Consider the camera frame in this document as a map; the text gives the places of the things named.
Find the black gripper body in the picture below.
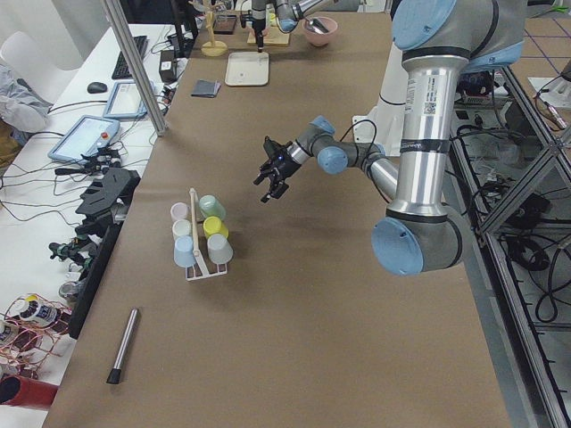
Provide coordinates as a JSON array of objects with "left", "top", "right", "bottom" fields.
[
  {"left": 260, "top": 142, "right": 308, "bottom": 182},
  {"left": 251, "top": 0, "right": 267, "bottom": 32}
]

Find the cream rabbit tray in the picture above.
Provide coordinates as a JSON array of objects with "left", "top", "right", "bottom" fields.
[{"left": 225, "top": 52, "right": 269, "bottom": 86}]

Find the green cup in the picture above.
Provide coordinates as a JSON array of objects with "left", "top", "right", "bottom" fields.
[{"left": 199, "top": 194, "right": 227, "bottom": 220}]

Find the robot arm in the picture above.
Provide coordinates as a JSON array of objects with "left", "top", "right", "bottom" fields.
[
  {"left": 240, "top": 0, "right": 332, "bottom": 53},
  {"left": 258, "top": 1, "right": 527, "bottom": 276}
]

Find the yellow cup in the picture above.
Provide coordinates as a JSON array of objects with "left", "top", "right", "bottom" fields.
[{"left": 203, "top": 216, "right": 229, "bottom": 238}]

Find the grey cup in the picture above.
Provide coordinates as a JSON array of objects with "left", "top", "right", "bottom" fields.
[{"left": 207, "top": 234, "right": 234, "bottom": 265}]

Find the pink cup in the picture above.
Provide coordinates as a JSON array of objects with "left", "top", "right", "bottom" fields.
[{"left": 170, "top": 202, "right": 190, "bottom": 222}]

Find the white cup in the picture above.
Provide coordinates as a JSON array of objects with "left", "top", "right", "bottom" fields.
[{"left": 171, "top": 218, "right": 192, "bottom": 240}]

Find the blue cup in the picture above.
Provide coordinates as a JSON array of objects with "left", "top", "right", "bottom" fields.
[{"left": 173, "top": 235, "right": 196, "bottom": 268}]

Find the wooden cutting board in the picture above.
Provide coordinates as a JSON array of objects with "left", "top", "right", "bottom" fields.
[{"left": 246, "top": 19, "right": 290, "bottom": 46}]

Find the wooden mug tree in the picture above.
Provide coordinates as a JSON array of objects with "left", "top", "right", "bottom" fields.
[{"left": 188, "top": 1, "right": 228, "bottom": 57}]

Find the metal ice scoop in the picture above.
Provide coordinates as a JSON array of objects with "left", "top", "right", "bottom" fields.
[{"left": 304, "top": 18, "right": 329, "bottom": 34}]

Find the pink bowl with ice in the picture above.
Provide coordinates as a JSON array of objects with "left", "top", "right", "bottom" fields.
[{"left": 302, "top": 16, "right": 338, "bottom": 47}]

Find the grey folded cloth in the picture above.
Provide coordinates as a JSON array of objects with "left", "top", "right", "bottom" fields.
[{"left": 191, "top": 79, "right": 221, "bottom": 98}]

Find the black keyboard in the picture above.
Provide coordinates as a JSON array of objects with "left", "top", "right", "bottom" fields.
[{"left": 111, "top": 35, "right": 149, "bottom": 81}]

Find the upper teach pendant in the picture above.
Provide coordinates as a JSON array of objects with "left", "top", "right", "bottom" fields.
[{"left": 103, "top": 80, "right": 147, "bottom": 120}]

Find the teach pendant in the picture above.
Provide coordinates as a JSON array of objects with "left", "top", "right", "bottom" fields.
[
  {"left": 47, "top": 115, "right": 120, "bottom": 162},
  {"left": 103, "top": 80, "right": 147, "bottom": 120}
]

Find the black computer mouse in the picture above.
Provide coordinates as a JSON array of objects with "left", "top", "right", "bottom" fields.
[{"left": 87, "top": 81, "right": 108, "bottom": 95}]

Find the lower teach pendant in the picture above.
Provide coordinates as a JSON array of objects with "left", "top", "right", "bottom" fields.
[{"left": 47, "top": 115, "right": 120, "bottom": 162}]

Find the person in grey jacket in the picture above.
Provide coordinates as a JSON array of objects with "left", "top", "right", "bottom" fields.
[{"left": 1, "top": 65, "right": 50, "bottom": 146}]

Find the metal rod black tip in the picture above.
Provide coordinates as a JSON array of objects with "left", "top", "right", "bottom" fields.
[{"left": 106, "top": 308, "right": 139, "bottom": 384}]

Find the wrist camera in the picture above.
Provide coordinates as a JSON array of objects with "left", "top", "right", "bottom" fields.
[{"left": 263, "top": 136, "right": 285, "bottom": 160}]

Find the white wire cup rack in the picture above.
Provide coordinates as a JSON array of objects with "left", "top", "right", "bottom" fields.
[{"left": 182, "top": 187, "right": 230, "bottom": 281}]

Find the aluminium frame post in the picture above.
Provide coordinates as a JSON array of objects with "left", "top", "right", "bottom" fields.
[{"left": 101, "top": 0, "right": 167, "bottom": 136}]

